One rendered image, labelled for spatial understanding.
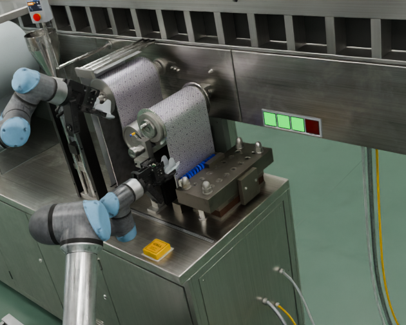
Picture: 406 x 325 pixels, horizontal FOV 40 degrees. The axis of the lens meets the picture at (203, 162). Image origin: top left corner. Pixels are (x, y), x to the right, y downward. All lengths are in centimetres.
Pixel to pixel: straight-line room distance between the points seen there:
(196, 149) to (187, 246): 40
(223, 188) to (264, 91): 38
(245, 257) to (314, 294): 96
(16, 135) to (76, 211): 26
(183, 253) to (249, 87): 66
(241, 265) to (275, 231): 23
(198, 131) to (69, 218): 77
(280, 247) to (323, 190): 152
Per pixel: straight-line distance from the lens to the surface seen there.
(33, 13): 237
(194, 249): 196
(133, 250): 203
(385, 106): 183
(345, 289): 306
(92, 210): 154
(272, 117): 208
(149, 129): 203
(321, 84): 191
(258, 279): 227
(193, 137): 213
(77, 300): 152
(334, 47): 185
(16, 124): 158
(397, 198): 370
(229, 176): 207
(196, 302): 198
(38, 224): 160
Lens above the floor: 208
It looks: 29 degrees down
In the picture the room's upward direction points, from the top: 11 degrees counter-clockwise
